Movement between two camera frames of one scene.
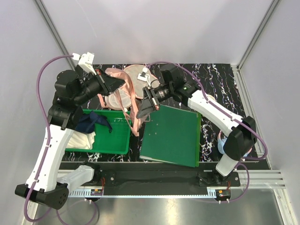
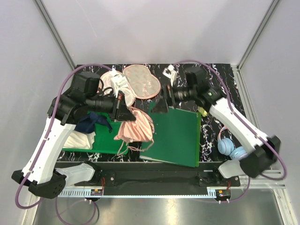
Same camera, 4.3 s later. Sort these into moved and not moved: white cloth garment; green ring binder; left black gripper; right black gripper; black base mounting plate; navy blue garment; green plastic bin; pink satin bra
Moved: pink satin bra; left black gripper; right black gripper
Not moved: green ring binder; black base mounting plate; navy blue garment; green plastic bin; white cloth garment
